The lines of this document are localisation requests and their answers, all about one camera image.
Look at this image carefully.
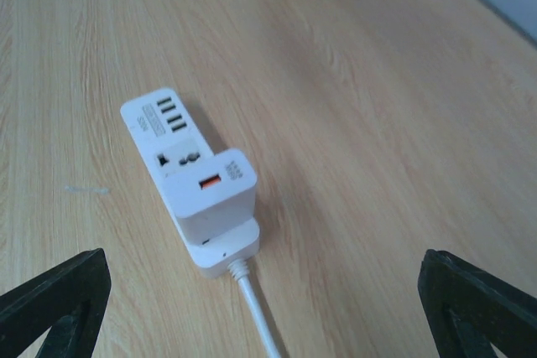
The white power strip cable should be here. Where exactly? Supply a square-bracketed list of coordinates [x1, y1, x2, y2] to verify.
[227, 259, 289, 358]

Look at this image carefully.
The white power strip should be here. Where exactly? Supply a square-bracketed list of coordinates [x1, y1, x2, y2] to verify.
[121, 88, 260, 279]

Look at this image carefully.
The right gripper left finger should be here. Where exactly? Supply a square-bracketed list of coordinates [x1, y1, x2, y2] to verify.
[1, 248, 111, 357]

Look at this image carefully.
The white usb charger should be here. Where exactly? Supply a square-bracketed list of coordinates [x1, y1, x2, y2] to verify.
[162, 148, 258, 245]

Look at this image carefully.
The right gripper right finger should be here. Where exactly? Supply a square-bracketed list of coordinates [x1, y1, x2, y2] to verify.
[418, 249, 536, 357]

